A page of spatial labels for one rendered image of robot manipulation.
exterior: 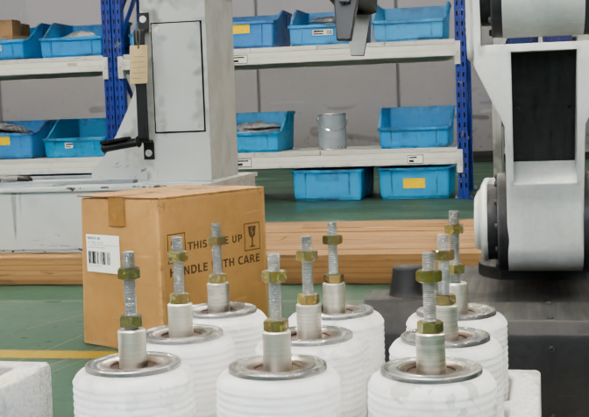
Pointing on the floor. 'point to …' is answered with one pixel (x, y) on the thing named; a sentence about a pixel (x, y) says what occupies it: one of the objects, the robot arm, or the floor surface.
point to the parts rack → (406, 53)
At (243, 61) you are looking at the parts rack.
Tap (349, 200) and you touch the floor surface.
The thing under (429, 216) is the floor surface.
